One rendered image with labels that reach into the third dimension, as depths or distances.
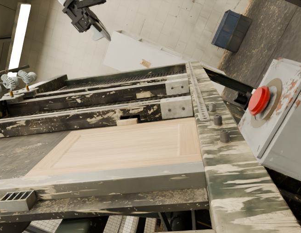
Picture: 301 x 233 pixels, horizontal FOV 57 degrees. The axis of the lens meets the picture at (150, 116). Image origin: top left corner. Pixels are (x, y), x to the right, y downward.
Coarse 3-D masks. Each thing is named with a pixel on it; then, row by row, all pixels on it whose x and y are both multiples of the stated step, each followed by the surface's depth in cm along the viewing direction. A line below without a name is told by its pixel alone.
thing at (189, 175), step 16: (48, 176) 69; (64, 176) 67; (80, 176) 66; (96, 176) 65; (112, 176) 64; (128, 176) 62; (144, 176) 61; (160, 176) 61; (176, 176) 61; (192, 176) 60; (0, 192) 67; (48, 192) 65; (64, 192) 65; (80, 192) 64; (96, 192) 64; (112, 192) 63; (128, 192) 63
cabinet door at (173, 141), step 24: (168, 120) 104; (192, 120) 100; (72, 144) 95; (96, 144) 92; (120, 144) 89; (144, 144) 86; (168, 144) 83; (192, 144) 79; (48, 168) 79; (72, 168) 76; (96, 168) 74; (120, 168) 72
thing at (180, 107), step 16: (64, 112) 120; (80, 112) 115; (96, 112) 114; (112, 112) 113; (128, 112) 113; (144, 112) 112; (160, 112) 111; (176, 112) 111; (192, 112) 110; (0, 128) 121; (16, 128) 120; (32, 128) 119; (48, 128) 118; (64, 128) 118; (80, 128) 117
